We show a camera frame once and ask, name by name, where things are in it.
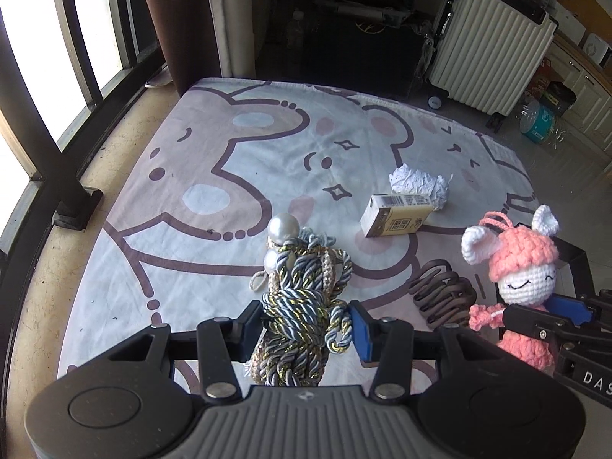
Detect large clear water bottle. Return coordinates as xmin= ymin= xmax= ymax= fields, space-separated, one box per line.
xmin=518 ymin=97 xmax=568 ymax=147

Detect twisted rope bundle with pearls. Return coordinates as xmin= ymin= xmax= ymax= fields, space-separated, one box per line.
xmin=249 ymin=213 xmax=355 ymax=388

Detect brown hair claw clip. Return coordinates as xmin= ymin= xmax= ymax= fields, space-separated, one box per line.
xmin=409 ymin=259 xmax=476 ymax=330

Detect pink crochet bunny doll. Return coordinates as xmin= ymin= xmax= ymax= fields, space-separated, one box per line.
xmin=460 ymin=205 xmax=560 ymax=370

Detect white ribbed suitcase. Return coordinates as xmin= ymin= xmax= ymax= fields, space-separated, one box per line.
xmin=427 ymin=0 xmax=558 ymax=121

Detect printed cartoon blanket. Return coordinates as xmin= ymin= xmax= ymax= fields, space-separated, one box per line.
xmin=57 ymin=76 xmax=536 ymax=393

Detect red and green cardboard box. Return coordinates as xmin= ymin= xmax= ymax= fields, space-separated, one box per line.
xmin=528 ymin=57 xmax=553 ymax=102

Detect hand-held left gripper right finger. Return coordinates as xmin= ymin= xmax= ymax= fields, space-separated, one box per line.
xmin=349 ymin=300 xmax=508 ymax=400

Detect yellow tissue carton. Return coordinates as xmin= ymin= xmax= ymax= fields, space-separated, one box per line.
xmin=360 ymin=192 xmax=433 ymax=239

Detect cream upright mattress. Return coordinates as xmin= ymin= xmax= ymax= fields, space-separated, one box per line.
xmin=202 ymin=0 xmax=274 ymax=78

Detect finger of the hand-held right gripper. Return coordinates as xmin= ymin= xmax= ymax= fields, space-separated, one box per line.
xmin=503 ymin=303 xmax=577 ymax=346
xmin=546 ymin=289 xmax=612 ymax=328

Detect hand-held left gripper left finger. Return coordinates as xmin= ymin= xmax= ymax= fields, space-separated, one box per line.
xmin=109 ymin=300 xmax=263 ymax=401

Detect cream kitchen cabinets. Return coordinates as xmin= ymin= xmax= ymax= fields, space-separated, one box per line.
xmin=526 ymin=5 xmax=612 ymax=130

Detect black window frame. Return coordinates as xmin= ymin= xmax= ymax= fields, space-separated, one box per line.
xmin=0 ymin=0 xmax=168 ymax=269

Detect crumpled white paper ball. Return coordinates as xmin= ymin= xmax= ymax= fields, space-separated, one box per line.
xmin=388 ymin=166 xmax=452 ymax=212

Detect black storage cabinet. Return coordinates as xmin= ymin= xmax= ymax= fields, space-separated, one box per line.
xmin=258 ymin=0 xmax=443 ymax=102

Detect black trash bin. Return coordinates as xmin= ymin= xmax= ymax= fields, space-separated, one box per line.
xmin=544 ymin=81 xmax=578 ymax=116

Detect brown curtain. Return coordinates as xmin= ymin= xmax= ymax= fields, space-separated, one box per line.
xmin=138 ymin=0 xmax=204 ymax=97

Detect black cardboard box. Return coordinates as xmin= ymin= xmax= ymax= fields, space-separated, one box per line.
xmin=555 ymin=238 xmax=596 ymax=297

